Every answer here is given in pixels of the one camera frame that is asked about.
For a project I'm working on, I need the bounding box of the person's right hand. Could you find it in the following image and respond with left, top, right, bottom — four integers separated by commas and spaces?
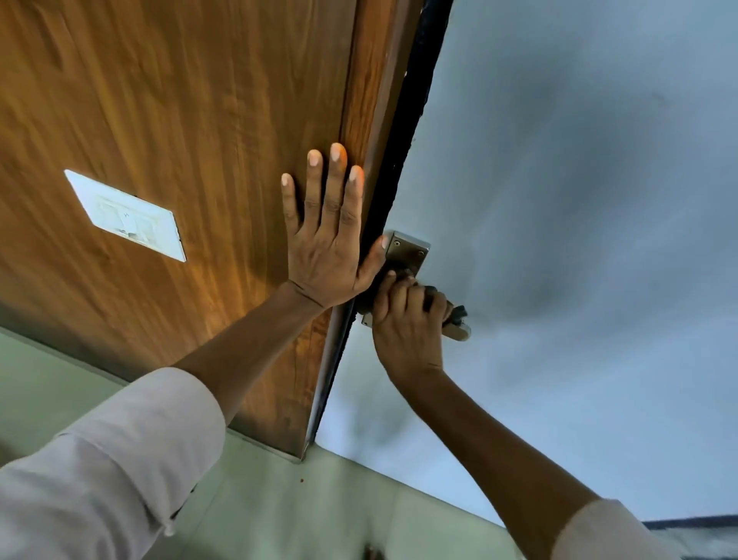
371, 270, 453, 385

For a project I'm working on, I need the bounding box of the person's left hand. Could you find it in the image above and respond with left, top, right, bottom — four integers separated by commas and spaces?
281, 142, 388, 310

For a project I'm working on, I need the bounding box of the silver metal door handle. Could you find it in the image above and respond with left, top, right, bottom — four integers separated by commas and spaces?
361, 231, 472, 342

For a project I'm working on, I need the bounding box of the person's left forearm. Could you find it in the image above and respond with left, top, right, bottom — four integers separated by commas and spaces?
172, 281, 336, 428

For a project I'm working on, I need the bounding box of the person's right forearm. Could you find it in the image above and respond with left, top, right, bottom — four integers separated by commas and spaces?
387, 368, 602, 560

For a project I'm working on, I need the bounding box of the black door edge strip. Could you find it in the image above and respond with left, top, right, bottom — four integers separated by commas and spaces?
306, 0, 455, 446

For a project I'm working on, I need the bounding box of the grey door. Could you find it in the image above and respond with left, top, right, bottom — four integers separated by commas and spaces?
315, 0, 738, 528

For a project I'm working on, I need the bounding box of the white right shirt sleeve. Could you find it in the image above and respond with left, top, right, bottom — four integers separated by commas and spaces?
550, 499, 688, 560

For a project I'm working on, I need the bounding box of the white shirt sleeve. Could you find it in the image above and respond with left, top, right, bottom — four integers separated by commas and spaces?
0, 367, 227, 560
550, 499, 688, 560

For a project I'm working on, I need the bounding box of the white left shirt sleeve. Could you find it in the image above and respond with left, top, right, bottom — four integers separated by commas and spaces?
0, 367, 227, 560

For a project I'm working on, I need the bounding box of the dark baseboard strip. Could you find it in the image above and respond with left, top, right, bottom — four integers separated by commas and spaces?
643, 515, 738, 531

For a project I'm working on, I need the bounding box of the white switch plate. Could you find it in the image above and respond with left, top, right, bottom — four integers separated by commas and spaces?
63, 169, 188, 263

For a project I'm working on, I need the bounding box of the brown wooden wall panel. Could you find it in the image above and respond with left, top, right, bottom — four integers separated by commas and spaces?
0, 0, 425, 462

